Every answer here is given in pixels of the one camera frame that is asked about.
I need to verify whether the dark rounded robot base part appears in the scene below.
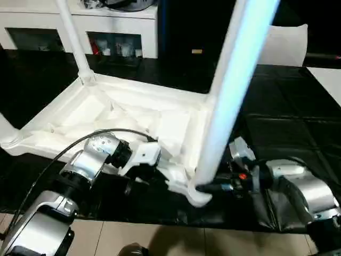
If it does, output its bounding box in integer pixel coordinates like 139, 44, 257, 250
118, 242, 149, 256

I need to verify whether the dark grey helmet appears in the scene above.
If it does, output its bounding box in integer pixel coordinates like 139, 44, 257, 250
106, 0, 156, 12

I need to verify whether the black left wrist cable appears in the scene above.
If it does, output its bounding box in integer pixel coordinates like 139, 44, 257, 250
0, 128, 158, 241

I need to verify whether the black tangled strap bundle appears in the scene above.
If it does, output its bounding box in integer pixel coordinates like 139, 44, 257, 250
81, 0, 108, 9

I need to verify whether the white plastic table leg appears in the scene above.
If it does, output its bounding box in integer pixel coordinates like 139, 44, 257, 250
0, 111, 21, 145
55, 0, 96, 84
209, 0, 249, 108
196, 0, 282, 188

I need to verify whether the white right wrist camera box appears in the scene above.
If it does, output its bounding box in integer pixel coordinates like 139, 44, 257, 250
229, 137, 261, 193

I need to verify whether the black bar with red light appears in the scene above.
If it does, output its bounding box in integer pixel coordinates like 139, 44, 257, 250
306, 53, 341, 61

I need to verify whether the black mat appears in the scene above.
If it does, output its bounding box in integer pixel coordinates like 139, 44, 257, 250
0, 49, 341, 234

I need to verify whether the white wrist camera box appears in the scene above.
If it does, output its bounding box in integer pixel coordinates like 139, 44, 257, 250
121, 141, 163, 177
229, 137, 261, 193

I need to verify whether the white flat board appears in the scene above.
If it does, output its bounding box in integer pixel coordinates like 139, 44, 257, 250
306, 66, 341, 105

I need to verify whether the white cabinet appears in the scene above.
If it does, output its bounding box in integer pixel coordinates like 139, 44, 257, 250
0, 0, 158, 58

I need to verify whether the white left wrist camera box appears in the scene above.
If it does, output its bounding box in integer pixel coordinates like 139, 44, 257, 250
121, 141, 163, 177

